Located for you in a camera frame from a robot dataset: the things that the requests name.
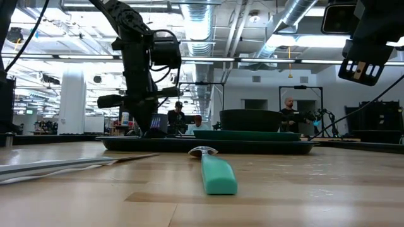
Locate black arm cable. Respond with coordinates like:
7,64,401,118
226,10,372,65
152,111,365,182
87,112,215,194
4,0,51,73
307,74,404,142

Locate person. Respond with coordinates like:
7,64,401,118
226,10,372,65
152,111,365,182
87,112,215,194
166,100,187,136
185,114,211,136
279,96,312,134

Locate black rig frame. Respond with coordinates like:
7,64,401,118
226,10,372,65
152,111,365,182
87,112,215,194
177,81,225,127
278,85,324,127

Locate black storage crates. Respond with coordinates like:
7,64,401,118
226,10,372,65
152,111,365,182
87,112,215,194
343,100,404,144

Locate long strip light bar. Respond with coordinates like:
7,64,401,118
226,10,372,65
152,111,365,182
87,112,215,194
0,53,404,67

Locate grey mug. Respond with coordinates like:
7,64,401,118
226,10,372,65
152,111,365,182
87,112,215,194
147,112,169,136

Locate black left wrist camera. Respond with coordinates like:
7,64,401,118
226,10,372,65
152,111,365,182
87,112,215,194
150,29,183,69

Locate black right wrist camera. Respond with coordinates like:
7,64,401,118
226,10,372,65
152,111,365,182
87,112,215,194
321,2,360,35

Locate dark green plastic tray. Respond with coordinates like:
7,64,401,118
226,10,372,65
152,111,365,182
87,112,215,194
96,135,316,155

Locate white building column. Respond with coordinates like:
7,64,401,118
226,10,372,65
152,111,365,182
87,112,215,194
57,69,86,136

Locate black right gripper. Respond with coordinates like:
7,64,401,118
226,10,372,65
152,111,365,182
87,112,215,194
337,0,404,87

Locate black metal table frame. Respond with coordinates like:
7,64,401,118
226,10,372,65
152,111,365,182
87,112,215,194
0,133,404,155

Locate background wooden table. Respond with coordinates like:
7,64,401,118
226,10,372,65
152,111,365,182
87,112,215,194
299,136,361,143

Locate teal-handled table knife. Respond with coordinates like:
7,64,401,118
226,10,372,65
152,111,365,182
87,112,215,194
0,153,160,185

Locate silver ventilation duct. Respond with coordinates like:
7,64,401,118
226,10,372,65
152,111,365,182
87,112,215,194
254,0,319,59
181,0,216,102

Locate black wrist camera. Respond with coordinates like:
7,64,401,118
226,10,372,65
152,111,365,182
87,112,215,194
321,2,360,35
150,29,183,69

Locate teal-handled metal spoon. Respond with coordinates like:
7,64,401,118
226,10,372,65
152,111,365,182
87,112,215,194
187,146,239,195

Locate dark bowl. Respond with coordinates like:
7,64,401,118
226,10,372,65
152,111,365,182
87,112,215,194
219,108,284,133

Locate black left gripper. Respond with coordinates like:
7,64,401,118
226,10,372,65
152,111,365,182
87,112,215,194
96,36,181,138

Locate yellow hanging cord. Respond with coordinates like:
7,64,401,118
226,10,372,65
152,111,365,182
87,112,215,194
286,46,294,79

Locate white cabinet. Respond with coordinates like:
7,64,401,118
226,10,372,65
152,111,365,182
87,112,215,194
83,115,105,134

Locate green plate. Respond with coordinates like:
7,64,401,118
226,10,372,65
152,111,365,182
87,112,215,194
193,129,302,143

